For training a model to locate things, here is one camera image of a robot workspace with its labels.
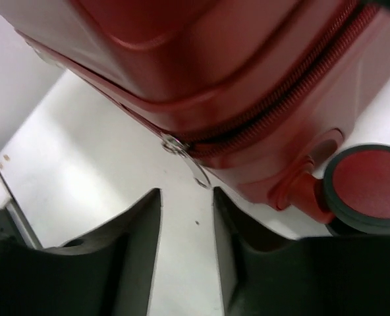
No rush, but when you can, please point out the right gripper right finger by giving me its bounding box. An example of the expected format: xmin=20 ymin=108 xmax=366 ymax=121
xmin=213 ymin=187 xmax=390 ymax=315

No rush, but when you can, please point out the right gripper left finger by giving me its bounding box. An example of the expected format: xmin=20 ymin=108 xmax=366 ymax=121
xmin=0 ymin=188 xmax=161 ymax=315

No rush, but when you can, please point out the silver zipper pull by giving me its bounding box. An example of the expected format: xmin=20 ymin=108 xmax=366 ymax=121
xmin=161 ymin=134 xmax=211 ymax=190

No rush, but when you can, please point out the red suitcase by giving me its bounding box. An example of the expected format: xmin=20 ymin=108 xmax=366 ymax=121
xmin=16 ymin=1 xmax=390 ymax=224

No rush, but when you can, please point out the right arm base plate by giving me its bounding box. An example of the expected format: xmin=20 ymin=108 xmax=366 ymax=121
xmin=0 ymin=171 xmax=43 ymax=250

